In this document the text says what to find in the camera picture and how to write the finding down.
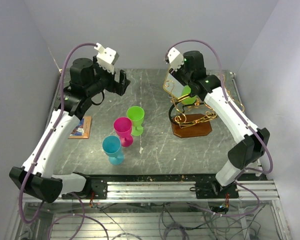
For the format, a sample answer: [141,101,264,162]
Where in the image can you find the aluminium frame rail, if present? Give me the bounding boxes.
[16,180,282,204]

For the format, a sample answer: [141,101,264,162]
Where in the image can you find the gold wire glass rack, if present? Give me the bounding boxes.
[162,67,246,138]

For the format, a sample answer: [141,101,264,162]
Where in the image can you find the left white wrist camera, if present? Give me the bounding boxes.
[94,42,119,75]

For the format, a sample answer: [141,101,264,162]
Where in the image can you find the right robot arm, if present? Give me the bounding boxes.
[167,48,270,198]

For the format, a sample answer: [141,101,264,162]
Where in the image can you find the green wine glass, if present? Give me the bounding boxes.
[126,106,145,137]
[181,85,196,105]

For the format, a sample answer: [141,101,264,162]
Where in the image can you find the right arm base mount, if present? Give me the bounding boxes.
[189,174,239,200]

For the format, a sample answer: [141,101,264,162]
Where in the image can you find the gold framed mirror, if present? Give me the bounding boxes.
[163,67,184,99]

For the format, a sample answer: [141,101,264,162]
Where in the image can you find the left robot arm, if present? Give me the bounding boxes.
[9,53,130,203]

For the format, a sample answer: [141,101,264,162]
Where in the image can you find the orange picture card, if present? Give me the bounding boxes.
[69,116,92,139]

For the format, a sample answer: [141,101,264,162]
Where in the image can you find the pink wine glass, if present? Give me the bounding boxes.
[113,117,134,147]

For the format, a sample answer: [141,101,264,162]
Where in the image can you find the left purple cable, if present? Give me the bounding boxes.
[17,42,98,225]

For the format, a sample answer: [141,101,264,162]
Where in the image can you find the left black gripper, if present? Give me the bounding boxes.
[87,55,131,97]

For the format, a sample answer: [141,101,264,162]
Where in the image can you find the blue wine glass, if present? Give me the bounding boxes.
[102,135,124,165]

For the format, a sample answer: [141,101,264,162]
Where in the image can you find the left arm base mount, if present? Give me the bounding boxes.
[60,172,108,200]

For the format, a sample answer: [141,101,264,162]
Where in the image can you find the loose cables under table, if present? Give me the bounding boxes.
[47,199,266,240]

